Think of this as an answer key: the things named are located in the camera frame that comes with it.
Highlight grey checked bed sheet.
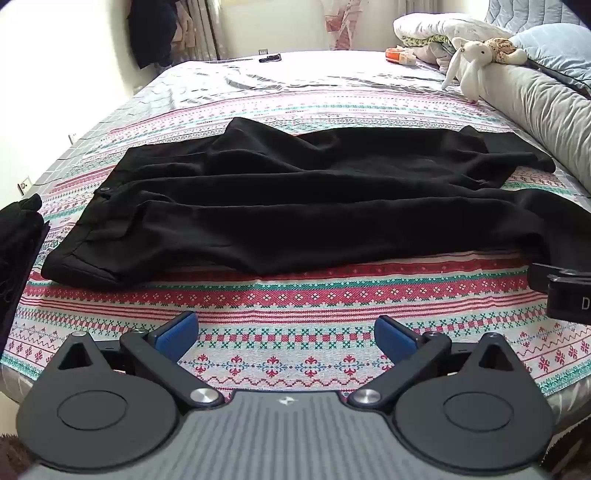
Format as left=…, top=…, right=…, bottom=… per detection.
left=0, top=48, right=591, bottom=416

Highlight grey curtain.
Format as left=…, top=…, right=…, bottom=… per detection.
left=173, top=0, right=222, bottom=61

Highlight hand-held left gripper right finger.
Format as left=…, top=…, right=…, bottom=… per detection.
left=348, top=315, right=525, bottom=409

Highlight light blue pillow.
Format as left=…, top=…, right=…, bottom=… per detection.
left=510, top=24, right=591, bottom=88

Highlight white stuffed bunny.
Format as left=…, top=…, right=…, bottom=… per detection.
left=441, top=37, right=502, bottom=103

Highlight hanging dark coat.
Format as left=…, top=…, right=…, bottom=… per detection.
left=129, top=0, right=178, bottom=70

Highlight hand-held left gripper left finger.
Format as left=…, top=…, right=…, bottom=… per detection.
left=55, top=311, right=227, bottom=409

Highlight grey quilted headboard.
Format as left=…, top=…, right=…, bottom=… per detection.
left=485, top=0, right=587, bottom=35

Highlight folded white quilt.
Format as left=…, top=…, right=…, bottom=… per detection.
left=393, top=13, right=513, bottom=70

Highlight black pants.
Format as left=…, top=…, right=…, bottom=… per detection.
left=41, top=117, right=557, bottom=291

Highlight red green patterned blanket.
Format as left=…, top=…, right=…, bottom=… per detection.
left=0, top=88, right=591, bottom=402

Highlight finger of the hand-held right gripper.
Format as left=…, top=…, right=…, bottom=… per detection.
left=529, top=262, right=573, bottom=292

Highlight grey bolster pillow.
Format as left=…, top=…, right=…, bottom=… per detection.
left=478, top=60, right=591, bottom=185

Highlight pile of dark clothes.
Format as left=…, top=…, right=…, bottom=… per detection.
left=0, top=194, right=51, bottom=356

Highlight floral stuffed toy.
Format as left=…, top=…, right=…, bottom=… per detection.
left=480, top=38, right=528, bottom=65

